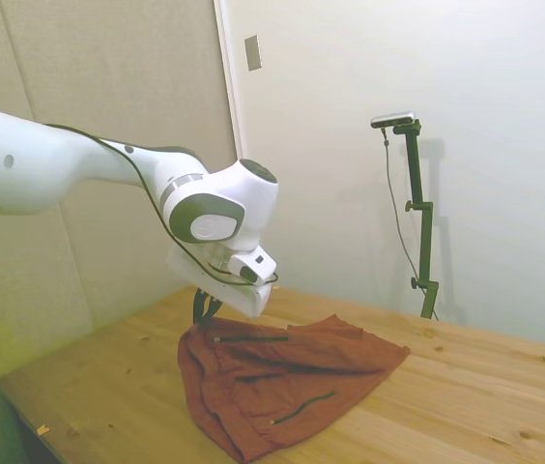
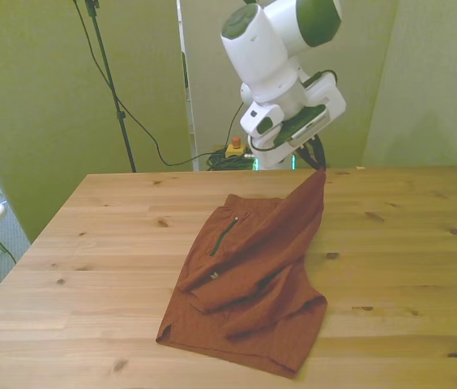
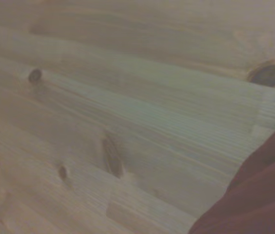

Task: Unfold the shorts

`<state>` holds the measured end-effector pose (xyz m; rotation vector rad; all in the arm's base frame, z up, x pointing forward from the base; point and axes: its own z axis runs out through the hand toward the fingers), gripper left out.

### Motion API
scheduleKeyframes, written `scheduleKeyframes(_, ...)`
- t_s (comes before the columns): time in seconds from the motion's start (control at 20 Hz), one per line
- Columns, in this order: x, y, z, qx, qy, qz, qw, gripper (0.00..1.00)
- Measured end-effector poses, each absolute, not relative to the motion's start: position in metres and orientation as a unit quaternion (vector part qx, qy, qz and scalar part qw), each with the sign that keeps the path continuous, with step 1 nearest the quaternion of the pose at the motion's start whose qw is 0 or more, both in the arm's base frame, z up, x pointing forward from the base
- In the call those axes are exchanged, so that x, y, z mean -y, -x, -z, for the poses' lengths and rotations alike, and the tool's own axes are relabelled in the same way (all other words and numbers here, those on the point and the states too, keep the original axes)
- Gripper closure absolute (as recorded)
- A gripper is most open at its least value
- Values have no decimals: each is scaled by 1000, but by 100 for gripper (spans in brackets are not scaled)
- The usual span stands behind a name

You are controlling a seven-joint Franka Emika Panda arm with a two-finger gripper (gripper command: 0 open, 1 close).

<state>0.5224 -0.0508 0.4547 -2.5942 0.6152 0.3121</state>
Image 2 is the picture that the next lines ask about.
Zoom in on dark tripod stand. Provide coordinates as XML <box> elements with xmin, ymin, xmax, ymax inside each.
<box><xmin>83</xmin><ymin>0</ymin><xmax>139</xmax><ymax>173</ymax></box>

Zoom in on white partition edge strip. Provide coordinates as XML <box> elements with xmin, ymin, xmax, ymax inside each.
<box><xmin>176</xmin><ymin>0</ymin><xmax>200</xmax><ymax>172</ymax></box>

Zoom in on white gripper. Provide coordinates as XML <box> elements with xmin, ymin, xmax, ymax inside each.
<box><xmin>239</xmin><ymin>103</ymin><xmax>329</xmax><ymax>169</ymax></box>

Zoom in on green cable bundle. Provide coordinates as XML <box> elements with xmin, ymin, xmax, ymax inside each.
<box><xmin>206</xmin><ymin>147</ymin><xmax>256</xmax><ymax>172</ymax></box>

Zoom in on black tripod cable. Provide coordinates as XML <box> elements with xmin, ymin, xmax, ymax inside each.
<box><xmin>72</xmin><ymin>0</ymin><xmax>246</xmax><ymax>168</ymax></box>

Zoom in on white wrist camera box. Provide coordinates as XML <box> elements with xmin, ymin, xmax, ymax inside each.
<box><xmin>288</xmin><ymin>74</ymin><xmax>348</xmax><ymax>143</ymax></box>

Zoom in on rust orange shorts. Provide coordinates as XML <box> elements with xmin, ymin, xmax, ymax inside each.
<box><xmin>155</xmin><ymin>168</ymin><xmax>330</xmax><ymax>380</ymax></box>

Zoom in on yellow emergency stop button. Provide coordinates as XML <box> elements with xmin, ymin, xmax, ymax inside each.
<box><xmin>224</xmin><ymin>136</ymin><xmax>250</xmax><ymax>160</ymax></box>

